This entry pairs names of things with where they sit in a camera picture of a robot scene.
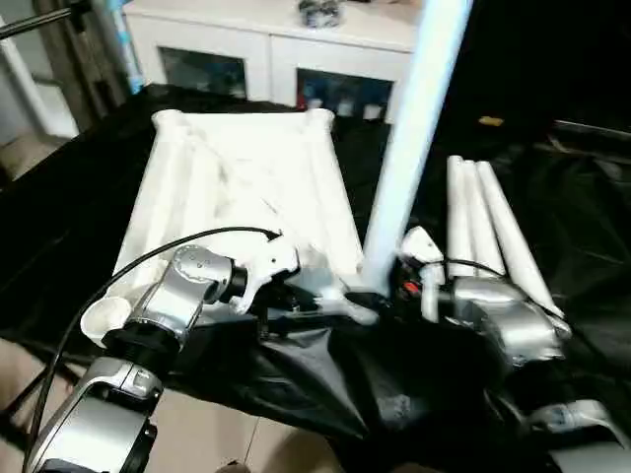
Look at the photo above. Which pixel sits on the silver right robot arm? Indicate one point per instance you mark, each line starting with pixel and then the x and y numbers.
pixel 522 320

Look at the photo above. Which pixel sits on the blue and white roll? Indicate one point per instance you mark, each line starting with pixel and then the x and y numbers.
pixel 129 59

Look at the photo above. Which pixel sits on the small yellow label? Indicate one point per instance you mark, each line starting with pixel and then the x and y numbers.
pixel 491 120

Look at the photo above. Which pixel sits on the white glass-door cabinet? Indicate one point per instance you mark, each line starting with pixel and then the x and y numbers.
pixel 266 54

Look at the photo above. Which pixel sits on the black metal bar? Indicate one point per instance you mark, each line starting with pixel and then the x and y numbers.
pixel 591 130

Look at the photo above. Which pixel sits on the black mat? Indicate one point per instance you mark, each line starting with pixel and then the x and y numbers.
pixel 567 222

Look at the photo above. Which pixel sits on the black backdrop cloth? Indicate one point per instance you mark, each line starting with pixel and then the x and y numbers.
pixel 542 49

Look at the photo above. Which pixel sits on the white jar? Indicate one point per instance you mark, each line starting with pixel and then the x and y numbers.
pixel 314 104
pixel 371 111
pixel 345 106

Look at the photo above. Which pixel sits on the black tripod pole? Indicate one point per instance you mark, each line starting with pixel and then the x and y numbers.
pixel 29 24

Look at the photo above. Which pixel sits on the white plastic table leg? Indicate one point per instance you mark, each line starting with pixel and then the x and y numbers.
pixel 419 123
pixel 458 222
pixel 512 236
pixel 480 231

